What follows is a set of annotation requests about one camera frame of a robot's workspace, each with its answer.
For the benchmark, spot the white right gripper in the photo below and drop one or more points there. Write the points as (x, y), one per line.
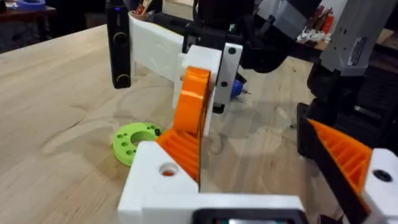
(155, 49)

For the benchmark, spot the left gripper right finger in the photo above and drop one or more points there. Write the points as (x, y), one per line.
(377, 193)

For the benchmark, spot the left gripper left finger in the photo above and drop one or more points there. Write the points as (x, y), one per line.
(152, 174)

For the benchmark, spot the blue electric screwdriver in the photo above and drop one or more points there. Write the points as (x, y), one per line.
(237, 88)

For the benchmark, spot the small black screw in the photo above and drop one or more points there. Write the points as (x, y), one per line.
(157, 132)

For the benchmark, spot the green disc with holes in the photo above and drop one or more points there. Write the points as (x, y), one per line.
(122, 146)

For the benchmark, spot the box of tools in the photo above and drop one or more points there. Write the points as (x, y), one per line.
(140, 11)

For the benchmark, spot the heap of tools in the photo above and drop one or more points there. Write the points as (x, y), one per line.
(315, 32)

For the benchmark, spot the blue round object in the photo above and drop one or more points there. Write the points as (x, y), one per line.
(31, 3)

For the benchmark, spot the dark side table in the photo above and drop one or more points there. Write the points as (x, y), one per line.
(25, 13)

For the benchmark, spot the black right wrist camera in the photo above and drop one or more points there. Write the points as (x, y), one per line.
(118, 46)

